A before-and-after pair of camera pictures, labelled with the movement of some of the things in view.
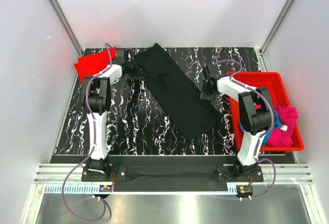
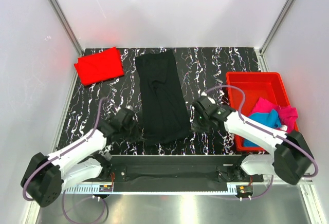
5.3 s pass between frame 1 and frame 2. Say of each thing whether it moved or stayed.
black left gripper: moved
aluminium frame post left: stayed
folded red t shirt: stayed
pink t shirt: stayed
